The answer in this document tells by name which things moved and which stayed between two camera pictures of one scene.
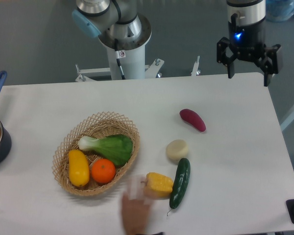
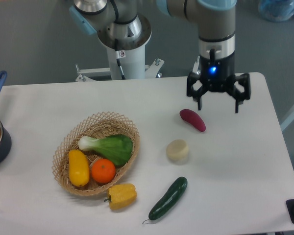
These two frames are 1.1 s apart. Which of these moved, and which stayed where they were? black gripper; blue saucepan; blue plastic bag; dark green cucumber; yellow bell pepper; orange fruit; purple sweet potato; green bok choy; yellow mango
Moved: yellow bell pepper; dark green cucumber; black gripper
Stayed: orange fruit; green bok choy; blue saucepan; purple sweet potato; blue plastic bag; yellow mango
